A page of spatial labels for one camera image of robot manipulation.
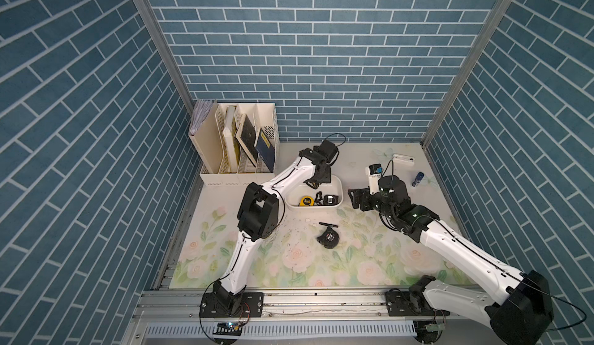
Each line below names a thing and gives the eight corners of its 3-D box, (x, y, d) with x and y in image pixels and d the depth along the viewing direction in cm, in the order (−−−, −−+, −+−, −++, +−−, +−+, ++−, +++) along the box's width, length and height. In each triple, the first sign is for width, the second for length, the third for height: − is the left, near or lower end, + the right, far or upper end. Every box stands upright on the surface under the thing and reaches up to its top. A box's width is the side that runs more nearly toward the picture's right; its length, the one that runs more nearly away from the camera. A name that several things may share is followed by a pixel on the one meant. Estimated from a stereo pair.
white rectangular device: (393, 165, 115) (395, 162, 113) (391, 157, 118) (393, 154, 116) (413, 166, 115) (415, 162, 113) (410, 158, 118) (412, 154, 116)
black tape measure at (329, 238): (316, 249, 88) (317, 245, 84) (316, 227, 94) (316, 222, 90) (338, 249, 88) (339, 245, 84) (336, 227, 94) (337, 222, 90)
